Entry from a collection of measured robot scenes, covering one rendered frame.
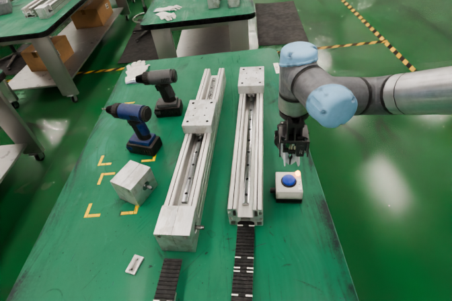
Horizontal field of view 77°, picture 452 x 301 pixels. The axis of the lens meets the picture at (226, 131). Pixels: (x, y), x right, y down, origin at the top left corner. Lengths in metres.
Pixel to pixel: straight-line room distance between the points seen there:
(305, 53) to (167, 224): 0.56
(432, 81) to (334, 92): 0.14
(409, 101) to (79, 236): 0.95
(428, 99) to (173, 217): 0.65
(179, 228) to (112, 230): 0.27
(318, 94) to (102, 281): 0.74
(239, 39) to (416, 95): 2.07
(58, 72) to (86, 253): 2.37
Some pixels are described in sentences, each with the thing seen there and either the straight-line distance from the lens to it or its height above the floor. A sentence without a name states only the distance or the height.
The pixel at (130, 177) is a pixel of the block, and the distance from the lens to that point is 0.98.
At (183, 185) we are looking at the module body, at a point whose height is 0.82.
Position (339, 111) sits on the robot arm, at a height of 1.25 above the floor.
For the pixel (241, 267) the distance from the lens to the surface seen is 0.82.
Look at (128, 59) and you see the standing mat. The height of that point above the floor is 0.02.
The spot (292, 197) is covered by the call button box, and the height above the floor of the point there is 0.81.
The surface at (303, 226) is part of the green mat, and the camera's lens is 0.91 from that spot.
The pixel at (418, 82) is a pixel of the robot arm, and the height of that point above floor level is 1.29.
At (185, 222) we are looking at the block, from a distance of 0.82.
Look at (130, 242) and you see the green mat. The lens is 0.96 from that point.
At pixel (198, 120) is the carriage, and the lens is 1.06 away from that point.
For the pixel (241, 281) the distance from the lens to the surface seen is 0.80.
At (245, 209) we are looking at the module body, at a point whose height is 0.82.
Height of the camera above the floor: 1.56
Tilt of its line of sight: 41 degrees down
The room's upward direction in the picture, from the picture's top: 8 degrees counter-clockwise
